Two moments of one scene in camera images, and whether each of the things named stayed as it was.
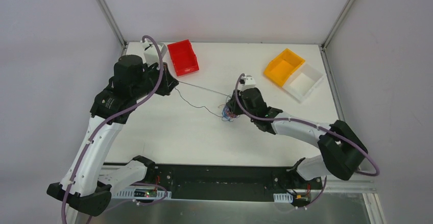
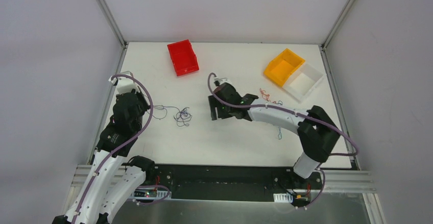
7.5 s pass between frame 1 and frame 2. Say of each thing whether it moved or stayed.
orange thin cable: moved
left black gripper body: moved
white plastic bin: stayed
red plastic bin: stayed
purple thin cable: moved
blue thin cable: moved
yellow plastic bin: stayed
